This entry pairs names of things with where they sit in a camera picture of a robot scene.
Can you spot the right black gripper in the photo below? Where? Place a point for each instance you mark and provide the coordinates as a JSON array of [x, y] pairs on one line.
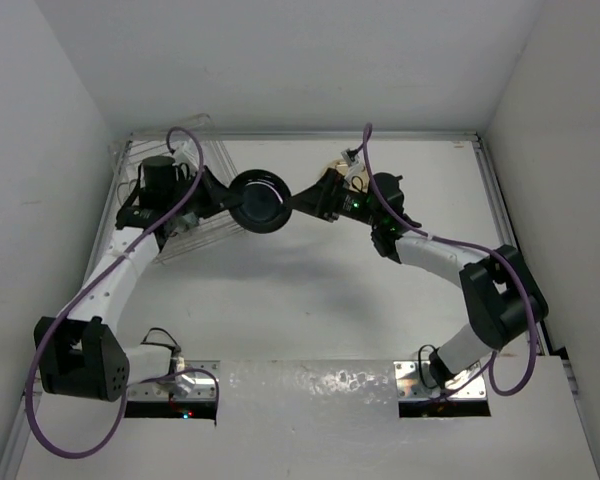
[[324, 196]]

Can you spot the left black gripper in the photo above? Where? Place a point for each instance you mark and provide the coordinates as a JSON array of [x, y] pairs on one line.
[[218, 197]]

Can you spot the black plate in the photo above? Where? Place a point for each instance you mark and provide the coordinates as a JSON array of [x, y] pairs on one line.
[[263, 196]]

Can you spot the cream patterned plate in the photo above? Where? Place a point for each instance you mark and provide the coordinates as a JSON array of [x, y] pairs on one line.
[[349, 172]]

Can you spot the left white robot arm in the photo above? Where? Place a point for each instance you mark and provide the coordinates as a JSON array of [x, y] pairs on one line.
[[79, 354]]

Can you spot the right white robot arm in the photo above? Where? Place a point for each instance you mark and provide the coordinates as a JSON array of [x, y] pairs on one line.
[[502, 298]]

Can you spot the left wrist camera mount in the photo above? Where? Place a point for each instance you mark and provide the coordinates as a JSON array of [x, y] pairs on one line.
[[186, 153]]

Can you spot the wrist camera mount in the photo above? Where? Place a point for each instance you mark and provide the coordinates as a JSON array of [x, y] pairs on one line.
[[351, 157], [186, 153]]

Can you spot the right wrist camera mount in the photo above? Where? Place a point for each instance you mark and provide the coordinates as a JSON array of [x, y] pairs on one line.
[[351, 157]]

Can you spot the wire dish rack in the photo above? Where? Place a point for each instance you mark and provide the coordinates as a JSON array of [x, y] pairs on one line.
[[194, 232]]

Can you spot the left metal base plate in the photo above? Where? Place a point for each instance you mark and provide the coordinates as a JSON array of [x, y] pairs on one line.
[[196, 386]]

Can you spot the metal base plate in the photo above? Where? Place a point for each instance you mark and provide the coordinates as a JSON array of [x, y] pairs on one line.
[[414, 384], [196, 386]]

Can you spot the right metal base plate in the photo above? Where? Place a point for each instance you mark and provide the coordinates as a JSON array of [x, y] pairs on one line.
[[414, 384]]

